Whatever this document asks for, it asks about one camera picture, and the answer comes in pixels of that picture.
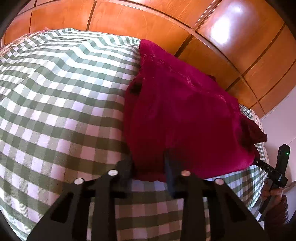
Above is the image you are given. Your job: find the red knit sweater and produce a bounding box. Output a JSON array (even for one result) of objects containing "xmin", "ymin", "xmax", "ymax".
[{"xmin": 123, "ymin": 40, "xmax": 267, "ymax": 182}]

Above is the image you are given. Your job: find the person's right hand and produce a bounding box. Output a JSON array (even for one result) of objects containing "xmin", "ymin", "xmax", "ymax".
[{"xmin": 260, "ymin": 178, "xmax": 283, "ymax": 202}]

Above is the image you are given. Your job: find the green white checkered bedsheet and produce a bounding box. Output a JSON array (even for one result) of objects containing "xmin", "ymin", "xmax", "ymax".
[{"xmin": 0, "ymin": 28, "xmax": 270, "ymax": 241}]

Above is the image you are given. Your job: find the wooden wardrobe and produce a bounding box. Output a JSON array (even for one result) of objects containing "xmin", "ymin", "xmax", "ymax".
[{"xmin": 1, "ymin": 1, "xmax": 295, "ymax": 116}]

